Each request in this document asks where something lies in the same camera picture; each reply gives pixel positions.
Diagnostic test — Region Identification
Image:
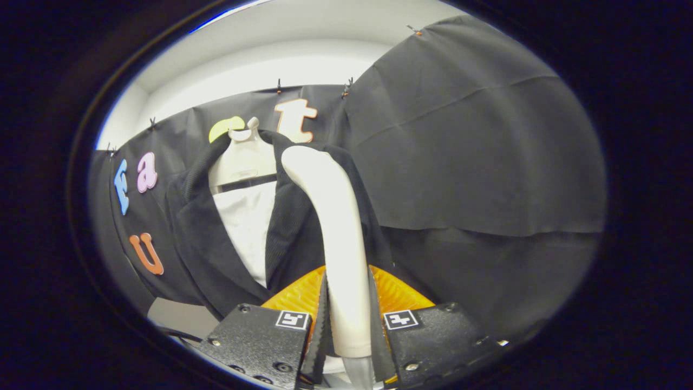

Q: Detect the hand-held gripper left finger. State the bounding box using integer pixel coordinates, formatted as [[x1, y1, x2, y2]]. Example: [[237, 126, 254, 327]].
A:
[[198, 265, 329, 390]]

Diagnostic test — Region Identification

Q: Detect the white dress form torso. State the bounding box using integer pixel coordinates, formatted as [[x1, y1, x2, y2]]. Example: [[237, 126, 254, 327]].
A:
[[212, 181, 278, 288]]

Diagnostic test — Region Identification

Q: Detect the thick black cable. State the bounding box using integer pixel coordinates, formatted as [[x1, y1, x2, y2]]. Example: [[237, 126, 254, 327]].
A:
[[156, 327, 204, 343]]

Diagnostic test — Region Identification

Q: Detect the row of backdrop clips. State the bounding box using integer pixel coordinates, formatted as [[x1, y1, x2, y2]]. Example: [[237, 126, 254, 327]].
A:
[[107, 24, 423, 158]]

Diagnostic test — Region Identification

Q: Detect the black blazer jacket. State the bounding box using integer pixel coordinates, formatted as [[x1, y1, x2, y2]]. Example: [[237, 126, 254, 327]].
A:
[[165, 129, 401, 320]]

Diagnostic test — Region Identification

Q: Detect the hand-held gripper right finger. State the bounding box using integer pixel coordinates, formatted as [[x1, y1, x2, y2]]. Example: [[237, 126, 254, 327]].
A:
[[368, 265, 509, 389]]

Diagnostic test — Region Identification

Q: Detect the white garment steamer head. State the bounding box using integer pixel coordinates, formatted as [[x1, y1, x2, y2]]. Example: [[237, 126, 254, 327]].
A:
[[281, 145, 374, 359]]

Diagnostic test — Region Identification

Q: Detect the grey cabinet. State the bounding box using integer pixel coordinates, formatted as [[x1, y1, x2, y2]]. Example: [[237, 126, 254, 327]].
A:
[[147, 297, 220, 339]]

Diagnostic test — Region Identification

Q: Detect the black backdrop cloth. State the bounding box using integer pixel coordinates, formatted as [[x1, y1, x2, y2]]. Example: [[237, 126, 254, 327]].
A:
[[89, 15, 607, 336]]

